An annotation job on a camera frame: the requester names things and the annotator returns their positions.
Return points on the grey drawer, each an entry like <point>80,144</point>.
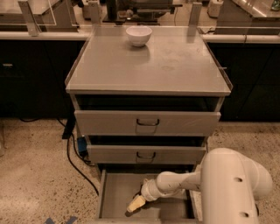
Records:
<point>156,150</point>
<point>146,115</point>
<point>121,182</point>

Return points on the blue power adapter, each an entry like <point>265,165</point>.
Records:
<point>82,146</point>

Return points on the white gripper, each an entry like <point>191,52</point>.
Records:
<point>149,191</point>

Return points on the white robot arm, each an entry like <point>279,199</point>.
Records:
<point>229,182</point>

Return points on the grey drawer cabinet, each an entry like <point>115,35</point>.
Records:
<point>175,62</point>

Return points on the white horizontal rail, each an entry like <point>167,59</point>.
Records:
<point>248,39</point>

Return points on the white ceramic bowl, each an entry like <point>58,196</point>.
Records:
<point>138,35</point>

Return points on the top grey drawer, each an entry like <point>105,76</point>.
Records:
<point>146,115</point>

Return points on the bottom grey drawer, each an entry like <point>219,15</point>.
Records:
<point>121,182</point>

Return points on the middle grey drawer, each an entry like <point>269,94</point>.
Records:
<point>156,150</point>

